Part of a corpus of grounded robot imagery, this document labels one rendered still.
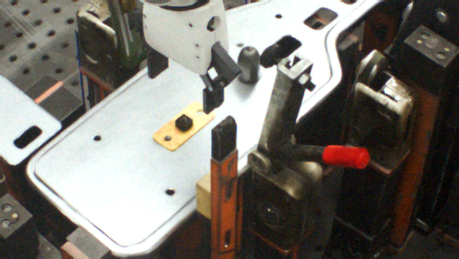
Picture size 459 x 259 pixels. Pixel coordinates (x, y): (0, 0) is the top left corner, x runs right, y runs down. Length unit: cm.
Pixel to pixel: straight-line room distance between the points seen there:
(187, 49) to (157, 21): 5
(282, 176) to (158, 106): 22
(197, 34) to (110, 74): 33
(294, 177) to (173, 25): 22
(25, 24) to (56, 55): 13
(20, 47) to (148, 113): 63
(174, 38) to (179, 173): 18
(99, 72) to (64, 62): 39
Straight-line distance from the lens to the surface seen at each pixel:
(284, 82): 100
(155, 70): 119
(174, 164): 119
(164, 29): 109
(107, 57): 134
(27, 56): 180
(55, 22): 187
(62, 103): 130
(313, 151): 106
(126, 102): 126
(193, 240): 140
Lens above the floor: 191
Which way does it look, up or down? 48 degrees down
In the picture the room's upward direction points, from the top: 1 degrees clockwise
